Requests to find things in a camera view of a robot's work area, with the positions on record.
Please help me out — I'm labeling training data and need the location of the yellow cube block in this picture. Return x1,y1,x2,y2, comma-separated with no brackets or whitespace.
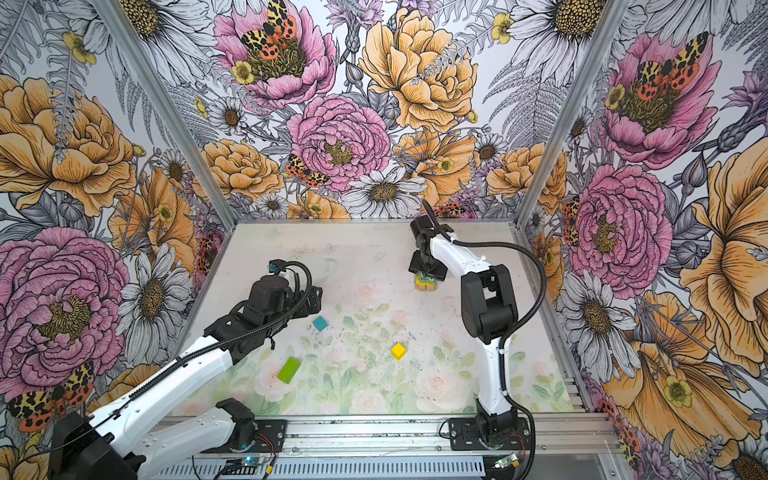
391,343,407,361

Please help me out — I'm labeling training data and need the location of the aluminium rail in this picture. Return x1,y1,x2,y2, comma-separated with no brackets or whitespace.
113,412,619,458

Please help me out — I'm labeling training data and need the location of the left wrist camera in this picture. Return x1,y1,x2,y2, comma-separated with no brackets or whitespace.
268,259,286,274

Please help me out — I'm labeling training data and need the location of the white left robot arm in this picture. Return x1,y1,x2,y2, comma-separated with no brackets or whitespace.
48,273,323,479

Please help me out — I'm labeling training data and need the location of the green owl toy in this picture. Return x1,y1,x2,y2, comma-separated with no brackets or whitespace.
414,273,437,286

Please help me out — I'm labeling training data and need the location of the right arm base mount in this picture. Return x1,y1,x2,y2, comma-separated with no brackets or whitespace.
445,415,532,451

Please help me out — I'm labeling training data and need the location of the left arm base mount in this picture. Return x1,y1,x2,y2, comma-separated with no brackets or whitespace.
211,419,288,454

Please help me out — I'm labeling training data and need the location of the teal cube block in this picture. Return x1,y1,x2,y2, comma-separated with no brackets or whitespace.
312,316,328,332

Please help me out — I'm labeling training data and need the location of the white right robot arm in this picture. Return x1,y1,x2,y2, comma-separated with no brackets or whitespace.
409,201,537,447

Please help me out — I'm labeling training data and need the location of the green rectangular block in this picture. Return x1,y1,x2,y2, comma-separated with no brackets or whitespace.
277,357,301,384

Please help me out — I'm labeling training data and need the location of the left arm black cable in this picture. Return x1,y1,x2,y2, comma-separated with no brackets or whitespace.
125,260,316,400

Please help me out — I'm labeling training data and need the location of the natural wood block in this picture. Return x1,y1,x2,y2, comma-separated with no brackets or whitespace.
414,282,438,291

